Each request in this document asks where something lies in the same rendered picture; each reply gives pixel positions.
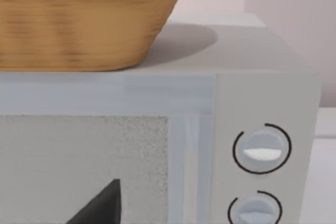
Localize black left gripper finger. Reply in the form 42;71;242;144
65;178;121;224

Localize pale microwave door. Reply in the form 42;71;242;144
0;74;217;224

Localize pale round microwave knob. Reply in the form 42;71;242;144
235;128;287;169
230;195;280;224

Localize pale microwave oven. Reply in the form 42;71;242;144
0;13;322;224

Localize woven wicker basket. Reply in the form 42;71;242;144
0;0;193;72

